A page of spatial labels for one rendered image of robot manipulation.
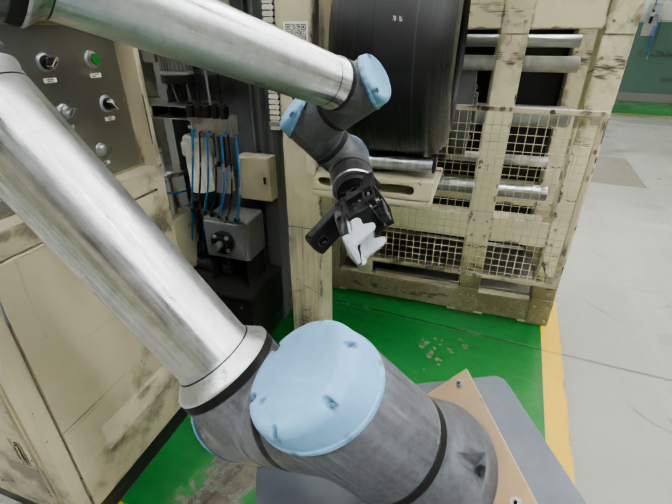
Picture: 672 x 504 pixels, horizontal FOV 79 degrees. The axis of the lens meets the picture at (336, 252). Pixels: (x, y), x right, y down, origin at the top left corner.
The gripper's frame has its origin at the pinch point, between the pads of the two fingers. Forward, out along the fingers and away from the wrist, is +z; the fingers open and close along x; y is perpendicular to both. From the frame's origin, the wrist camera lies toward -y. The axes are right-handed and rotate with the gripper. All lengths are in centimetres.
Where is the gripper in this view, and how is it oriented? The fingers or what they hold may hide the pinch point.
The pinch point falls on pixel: (355, 261)
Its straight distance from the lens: 67.3
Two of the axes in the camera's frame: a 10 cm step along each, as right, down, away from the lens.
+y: 8.2, -4.7, -3.2
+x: 5.6, 6.1, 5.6
